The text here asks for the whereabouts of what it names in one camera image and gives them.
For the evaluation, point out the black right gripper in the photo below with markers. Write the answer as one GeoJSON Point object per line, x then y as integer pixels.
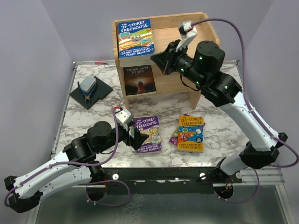
{"type": "Point", "coordinates": [161, 59]}

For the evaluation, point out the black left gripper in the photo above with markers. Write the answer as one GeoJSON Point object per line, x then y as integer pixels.
{"type": "Point", "coordinates": [136, 142]}

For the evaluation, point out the orange 39-Storey Treehouse book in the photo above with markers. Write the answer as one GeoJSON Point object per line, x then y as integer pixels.
{"type": "Point", "coordinates": [137, 58]}

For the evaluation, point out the purple 52-Storey Treehouse book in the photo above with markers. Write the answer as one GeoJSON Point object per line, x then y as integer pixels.
{"type": "Point", "coordinates": [149, 126]}

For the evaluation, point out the blue 91-Storey Treehouse book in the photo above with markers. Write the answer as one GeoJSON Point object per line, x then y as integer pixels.
{"type": "Point", "coordinates": [135, 38]}

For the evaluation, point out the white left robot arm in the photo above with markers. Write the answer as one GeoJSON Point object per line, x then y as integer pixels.
{"type": "Point", "coordinates": [75, 165]}

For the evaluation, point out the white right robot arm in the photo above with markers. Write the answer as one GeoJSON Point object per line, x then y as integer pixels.
{"type": "Point", "coordinates": [224, 92]}

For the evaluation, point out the wooden bookshelf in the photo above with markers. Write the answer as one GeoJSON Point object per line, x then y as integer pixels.
{"type": "Point", "coordinates": [165, 30]}

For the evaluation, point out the dark Three Days book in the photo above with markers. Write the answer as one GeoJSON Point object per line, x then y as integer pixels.
{"type": "Point", "coordinates": [139, 80]}

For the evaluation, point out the purple green bottom book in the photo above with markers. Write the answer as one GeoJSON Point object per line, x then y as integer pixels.
{"type": "Point", "coordinates": [174, 138]}

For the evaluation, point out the orange 130-Storey Treehouse book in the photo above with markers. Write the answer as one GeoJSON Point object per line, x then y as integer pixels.
{"type": "Point", "coordinates": [191, 133]}

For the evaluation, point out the black plastic tray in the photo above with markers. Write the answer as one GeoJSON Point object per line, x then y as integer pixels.
{"type": "Point", "coordinates": [102, 91]}

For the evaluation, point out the red marker pen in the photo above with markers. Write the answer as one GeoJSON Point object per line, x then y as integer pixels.
{"type": "Point", "coordinates": [101, 63]}

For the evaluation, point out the grey tin box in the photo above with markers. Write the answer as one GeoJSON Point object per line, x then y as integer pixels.
{"type": "Point", "coordinates": [87, 83]}

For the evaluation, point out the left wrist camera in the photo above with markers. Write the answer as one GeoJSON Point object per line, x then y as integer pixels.
{"type": "Point", "coordinates": [123, 116]}

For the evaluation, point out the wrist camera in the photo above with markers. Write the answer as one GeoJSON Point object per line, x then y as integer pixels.
{"type": "Point", "coordinates": [188, 32]}
{"type": "Point", "coordinates": [123, 116]}

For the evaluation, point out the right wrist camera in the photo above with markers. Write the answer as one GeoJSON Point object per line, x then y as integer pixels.
{"type": "Point", "coordinates": [188, 32]}

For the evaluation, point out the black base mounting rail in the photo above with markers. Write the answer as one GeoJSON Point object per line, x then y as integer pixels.
{"type": "Point", "coordinates": [173, 180]}

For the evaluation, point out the blue handled pliers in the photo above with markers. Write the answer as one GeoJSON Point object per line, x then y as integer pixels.
{"type": "Point", "coordinates": [89, 94]}

